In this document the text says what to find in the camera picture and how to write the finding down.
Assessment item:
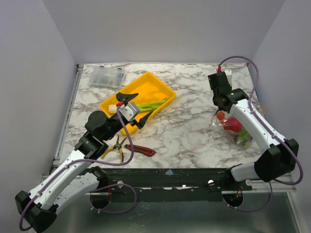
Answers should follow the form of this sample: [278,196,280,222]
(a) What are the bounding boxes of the red toy chili pepper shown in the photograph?
[216,111,232,137]

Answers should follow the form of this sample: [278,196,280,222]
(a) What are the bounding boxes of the clear zip top bag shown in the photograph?
[209,110,253,149]

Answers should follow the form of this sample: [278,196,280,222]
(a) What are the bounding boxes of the red toy tomato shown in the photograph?
[225,117,243,133]

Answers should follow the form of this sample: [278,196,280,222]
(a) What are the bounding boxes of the green toy grapes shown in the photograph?
[234,128,250,144]

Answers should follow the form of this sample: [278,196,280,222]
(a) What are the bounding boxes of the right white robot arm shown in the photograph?
[208,71,299,190]

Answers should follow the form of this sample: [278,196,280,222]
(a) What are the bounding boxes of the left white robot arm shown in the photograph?
[15,93,150,233]

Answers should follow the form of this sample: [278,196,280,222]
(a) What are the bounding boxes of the toy celery bunch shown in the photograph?
[108,98,169,114]

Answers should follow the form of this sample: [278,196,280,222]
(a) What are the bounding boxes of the yellow plastic tray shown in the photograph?
[100,72,176,134]

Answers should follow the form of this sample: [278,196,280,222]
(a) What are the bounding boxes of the red black utility knife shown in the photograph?
[124,144,156,157]

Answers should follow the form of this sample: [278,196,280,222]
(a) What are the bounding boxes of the clear plastic screw box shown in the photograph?
[89,66,125,87]

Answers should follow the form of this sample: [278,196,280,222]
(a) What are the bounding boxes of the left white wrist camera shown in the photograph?
[116,102,140,124]

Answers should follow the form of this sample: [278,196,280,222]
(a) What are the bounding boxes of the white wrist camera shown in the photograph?
[217,67,232,85]
[116,102,140,124]

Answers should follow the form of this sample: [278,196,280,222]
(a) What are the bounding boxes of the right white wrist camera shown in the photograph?
[217,67,232,85]

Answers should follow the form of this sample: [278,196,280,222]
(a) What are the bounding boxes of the yellow handled pliers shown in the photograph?
[101,136,126,163]

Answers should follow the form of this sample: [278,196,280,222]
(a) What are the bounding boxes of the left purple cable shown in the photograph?
[18,106,138,231]

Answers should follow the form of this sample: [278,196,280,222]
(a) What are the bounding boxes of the black metal base rail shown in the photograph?
[81,166,252,203]

